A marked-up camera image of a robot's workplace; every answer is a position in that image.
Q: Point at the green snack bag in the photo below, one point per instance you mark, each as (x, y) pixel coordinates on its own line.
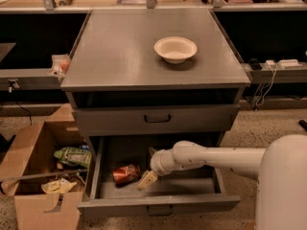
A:
(74, 156)

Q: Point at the closed grey upper drawer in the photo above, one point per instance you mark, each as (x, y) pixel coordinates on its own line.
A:
(155, 119)

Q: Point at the open grey lower drawer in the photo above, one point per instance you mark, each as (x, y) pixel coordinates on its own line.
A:
(197, 191)

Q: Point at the white paper bowl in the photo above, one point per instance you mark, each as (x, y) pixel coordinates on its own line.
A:
(175, 49)

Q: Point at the black adapter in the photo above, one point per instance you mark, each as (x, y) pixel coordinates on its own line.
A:
(255, 64)

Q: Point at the white power strip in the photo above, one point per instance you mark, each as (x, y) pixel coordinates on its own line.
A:
(288, 63)

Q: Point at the yellow snack bag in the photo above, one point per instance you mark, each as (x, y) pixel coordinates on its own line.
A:
(60, 186)

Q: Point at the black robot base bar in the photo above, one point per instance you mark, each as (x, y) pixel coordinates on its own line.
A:
(303, 124)

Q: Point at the grey drawer cabinet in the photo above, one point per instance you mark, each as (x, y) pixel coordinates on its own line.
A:
(115, 64)

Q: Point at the small clear container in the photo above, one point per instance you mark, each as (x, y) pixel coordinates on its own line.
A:
(60, 64)

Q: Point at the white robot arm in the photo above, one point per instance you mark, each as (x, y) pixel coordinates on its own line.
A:
(280, 171)

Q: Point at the cardboard box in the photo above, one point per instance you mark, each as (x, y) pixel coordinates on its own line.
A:
(30, 163)

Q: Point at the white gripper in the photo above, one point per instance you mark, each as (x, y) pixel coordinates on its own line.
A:
(157, 164)

